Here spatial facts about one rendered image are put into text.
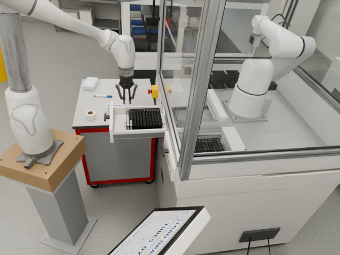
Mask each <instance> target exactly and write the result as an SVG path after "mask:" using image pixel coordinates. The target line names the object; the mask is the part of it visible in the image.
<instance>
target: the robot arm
mask: <svg viewBox="0 0 340 255"><path fill-rule="evenodd" d="M20 13H22V14H25V15H27V16H30V17H33V18H36V19H40V20H43V21H46V22H49V23H52V24H54V25H57V26H59V27H62V28H65V29H67V30H70V31H74V32H77V33H81V34H85V35H88V36H91V37H93V38H94V39H96V40H97V41H98V42H99V45H100V46H101V47H102V48H103V49H105V50H106V51H107V52H109V53H111V54H112V55H113V56H114V57H115V60H116V61H117V67H118V74H119V80H120V81H119V83H118V84H115V87H116V88H117V91H118V94H119V97H120V99H121V100H123V104H125V109H126V98H125V90H126V89H128V91H129V98H128V106H129V109H130V104H131V99H134V97H135V92H136V88H137V87H138V84H137V83H134V82H133V75H134V62H135V55H136V53H135V44H134V41H133V39H132V37H131V36H129V35H126V34H122V35H119V34H118V33H116V32H115V31H112V30H109V29H106V30H101V29H98V28H96V27H94V26H92V25H90V24H87V23H85V22H83V21H81V20H79V19H76V18H74V17H72V16H70V15H68V14H66V13H65V12H63V11H62V10H60V9H59V8H57V7H56V6H55V5H54V4H52V3H51V2H50V1H48V0H0V45H1V50H2V55H3V59H4V64H5V69H6V73H7V78H8V83H9V87H8V88H7V89H6V91H5V98H6V104H7V110H8V114H9V117H10V127H11V130H12V132H13V135H14V137H15V139H16V141H17V143H18V144H19V146H20V147H21V149H22V153H21V154H20V155H19V156H18V157H17V158H16V162H17V163H20V162H25V165H24V168H26V169H30V168H31V167H32V166H33V165H34V164H42V165H45V166H49V165H50V164H51V162H52V159H53V158H54V156H55V155H56V153H57V152H58V150H59V148H60V147H61V146H62V145H63V144H64V142H63V140H53V136H52V132H51V129H50V126H49V123H48V121H47V119H46V116H45V115H44V113H43V109H42V107H41V102H40V97H39V93H38V90H37V88H36V87H34V86H33V85H32V84H31V78H30V72H29V65H28V59H27V52H26V46H25V39H24V33H23V27H22V20H21V14H20ZM133 85H134V89H133V94H132V96H131V90H130V88H131V87H132V86H133ZM119 86H121V87H122V88H123V97H122V95H121V91H120V88H119Z"/></svg>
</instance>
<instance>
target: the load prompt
mask: <svg viewBox="0 0 340 255"><path fill-rule="evenodd" d="M184 221H185V220H175V221H174V222H173V223H172V225H171V226H170V227H169V228H168V229H167V230H166V231H165V232H164V233H163V234H162V236H161V237H160V238H159V239H158V240H157V241H156V242H155V243H154V244H153V245H152V246H151V248H150V249H149V250H148V251H147V252H146V253H145V254H144V255H155V254H156V253H157V252H158V251H159V250H160V249H161V248H162V246H163V245H164V244H165V243H166V242H167V241H168V240H169V238H170V237H171V236H172V235H173V234H174V233H175V232H176V230H177V229H178V228H179V227H180V226H181V225H182V224H183V222H184Z"/></svg>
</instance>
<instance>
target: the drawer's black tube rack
mask: <svg viewBox="0 0 340 255"><path fill-rule="evenodd" d="M129 119H130V120H131V121H132V126H130V127H132V130H145V129H162V125H163V123H162V118H161V114H160V109H159V108H141V109H130V110H129ZM129 125H130V124H129ZM130 127H129V130H131V128H130ZM126 130H128V127H126Z"/></svg>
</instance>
